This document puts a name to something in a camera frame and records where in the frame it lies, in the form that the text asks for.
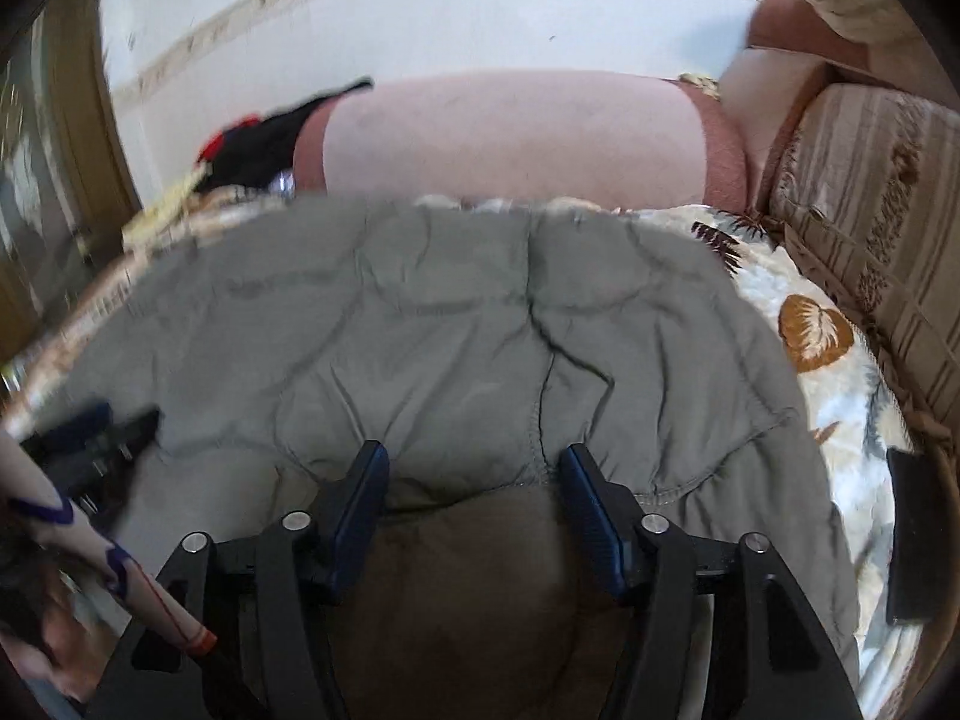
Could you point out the black flat object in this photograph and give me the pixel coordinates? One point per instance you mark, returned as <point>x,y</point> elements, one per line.
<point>911,540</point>

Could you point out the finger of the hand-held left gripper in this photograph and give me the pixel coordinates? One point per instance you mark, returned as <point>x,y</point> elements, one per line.
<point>71,427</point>
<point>135,431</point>

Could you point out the striped patterned sofa backrest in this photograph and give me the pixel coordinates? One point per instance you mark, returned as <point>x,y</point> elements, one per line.
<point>870,202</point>

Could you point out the wooden door with stained glass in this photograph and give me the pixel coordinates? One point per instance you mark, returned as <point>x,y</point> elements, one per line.
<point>75,127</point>

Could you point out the clear plastic wrapper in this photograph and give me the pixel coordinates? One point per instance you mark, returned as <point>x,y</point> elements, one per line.
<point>283,181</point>

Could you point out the yellow patterned pillow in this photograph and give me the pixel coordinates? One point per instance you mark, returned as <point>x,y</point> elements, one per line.
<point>161,214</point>

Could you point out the pink sofa cushion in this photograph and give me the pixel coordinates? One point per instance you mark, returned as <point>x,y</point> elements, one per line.
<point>510,135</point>

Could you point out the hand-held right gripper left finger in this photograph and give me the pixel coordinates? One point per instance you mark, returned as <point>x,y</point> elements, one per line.
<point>360,510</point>

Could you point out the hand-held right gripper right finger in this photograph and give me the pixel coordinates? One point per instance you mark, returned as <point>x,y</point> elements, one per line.
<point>592,517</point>

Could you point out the pale pink pillow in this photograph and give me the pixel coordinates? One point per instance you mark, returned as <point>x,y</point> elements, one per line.
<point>765,105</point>

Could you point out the black garment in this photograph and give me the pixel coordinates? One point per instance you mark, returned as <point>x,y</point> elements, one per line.
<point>270,142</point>

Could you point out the leaf print fleece blanket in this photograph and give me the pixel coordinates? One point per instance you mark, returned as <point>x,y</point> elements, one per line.
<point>825,397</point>

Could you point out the red cloth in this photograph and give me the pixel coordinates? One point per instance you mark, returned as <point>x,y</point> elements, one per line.
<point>217,144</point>

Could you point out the grey padded jacket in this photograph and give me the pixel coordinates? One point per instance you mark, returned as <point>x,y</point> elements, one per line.
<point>450,330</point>

